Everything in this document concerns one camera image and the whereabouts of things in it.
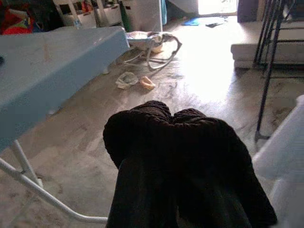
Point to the clear plastic bag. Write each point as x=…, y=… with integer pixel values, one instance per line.
x=127, y=79

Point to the white cabinet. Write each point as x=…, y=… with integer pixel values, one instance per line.
x=145, y=14

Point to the baby bouncer seat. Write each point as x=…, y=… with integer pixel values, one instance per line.
x=142, y=38

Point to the dark flat object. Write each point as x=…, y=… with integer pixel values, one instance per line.
x=213, y=24

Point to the white garment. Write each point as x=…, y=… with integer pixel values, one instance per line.
x=285, y=154

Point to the dark knit garment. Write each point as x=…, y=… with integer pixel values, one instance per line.
x=178, y=154

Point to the metal clothes rack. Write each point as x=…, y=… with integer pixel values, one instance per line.
x=267, y=83

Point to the light blue folding table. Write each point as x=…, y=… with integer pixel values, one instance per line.
x=47, y=61

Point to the blue cloth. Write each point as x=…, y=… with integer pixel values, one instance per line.
x=191, y=21

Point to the clear plastic bottle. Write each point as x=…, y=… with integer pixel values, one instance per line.
x=77, y=23

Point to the white shelf unit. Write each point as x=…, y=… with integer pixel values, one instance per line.
x=109, y=14

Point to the white low platform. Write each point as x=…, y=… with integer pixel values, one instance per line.
x=244, y=54

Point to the tan sandal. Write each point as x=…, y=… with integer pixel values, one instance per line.
x=147, y=83

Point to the dark cabinet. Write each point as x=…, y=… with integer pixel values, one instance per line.
x=247, y=10

